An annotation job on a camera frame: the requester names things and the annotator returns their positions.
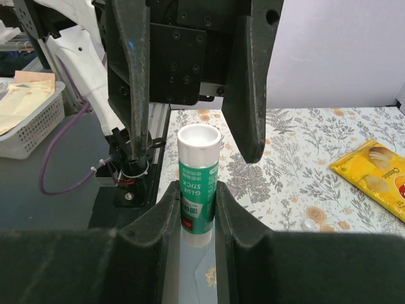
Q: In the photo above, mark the floral tablecloth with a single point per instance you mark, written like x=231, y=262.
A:
x=293, y=182

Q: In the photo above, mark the white perforated plastic basket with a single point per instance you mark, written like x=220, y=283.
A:
x=23, y=139

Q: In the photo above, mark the white glue stick cap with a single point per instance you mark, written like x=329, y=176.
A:
x=309, y=225

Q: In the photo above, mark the yellow Lays chips bag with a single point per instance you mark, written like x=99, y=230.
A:
x=376, y=171

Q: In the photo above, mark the green white glue stick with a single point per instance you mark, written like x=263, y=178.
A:
x=198, y=160

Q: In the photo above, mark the beige papers in basket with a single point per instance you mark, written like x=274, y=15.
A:
x=28, y=91

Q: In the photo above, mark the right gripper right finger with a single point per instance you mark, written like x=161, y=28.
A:
x=255, y=264

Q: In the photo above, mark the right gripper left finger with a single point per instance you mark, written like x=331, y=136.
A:
x=137, y=264

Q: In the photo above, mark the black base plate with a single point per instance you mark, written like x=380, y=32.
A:
x=129, y=188

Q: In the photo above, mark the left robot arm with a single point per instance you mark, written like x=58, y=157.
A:
x=74, y=34

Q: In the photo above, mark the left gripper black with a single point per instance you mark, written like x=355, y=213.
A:
x=178, y=51

